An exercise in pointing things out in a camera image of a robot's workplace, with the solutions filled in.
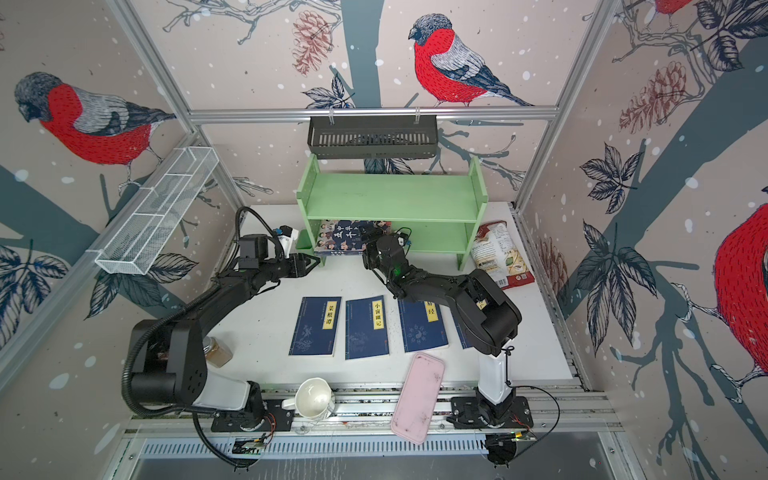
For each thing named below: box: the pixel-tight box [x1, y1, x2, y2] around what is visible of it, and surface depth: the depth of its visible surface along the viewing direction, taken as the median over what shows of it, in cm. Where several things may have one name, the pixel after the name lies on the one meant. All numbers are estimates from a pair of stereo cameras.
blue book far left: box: [288, 296, 342, 355], surface depth 90 cm
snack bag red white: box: [471, 220, 535, 290], surface depth 101 cm
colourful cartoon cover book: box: [314, 220, 392, 256], surface depth 94 cm
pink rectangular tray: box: [390, 352, 445, 445], surface depth 76 cm
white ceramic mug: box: [281, 377, 336, 420], surface depth 72 cm
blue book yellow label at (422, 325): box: [398, 298, 449, 353], surface depth 90 cm
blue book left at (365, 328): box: [345, 295, 389, 360], surface depth 90 cm
